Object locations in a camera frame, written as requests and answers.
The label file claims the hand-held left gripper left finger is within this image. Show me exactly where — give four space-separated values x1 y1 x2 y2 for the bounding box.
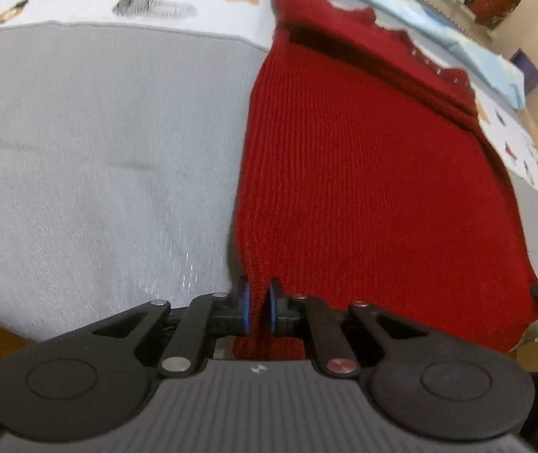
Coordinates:
92 276 253 379

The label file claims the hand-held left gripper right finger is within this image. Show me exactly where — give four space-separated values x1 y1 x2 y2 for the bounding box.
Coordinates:
266 277 431 376

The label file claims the dark red knit sweater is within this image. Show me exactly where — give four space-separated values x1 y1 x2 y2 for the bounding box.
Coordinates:
228 0 538 360

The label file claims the light blue bed sheet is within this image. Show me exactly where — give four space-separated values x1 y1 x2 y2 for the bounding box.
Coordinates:
269 0 527 110

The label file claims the red printed cushion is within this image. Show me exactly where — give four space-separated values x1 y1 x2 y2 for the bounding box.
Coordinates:
466 0 524 28

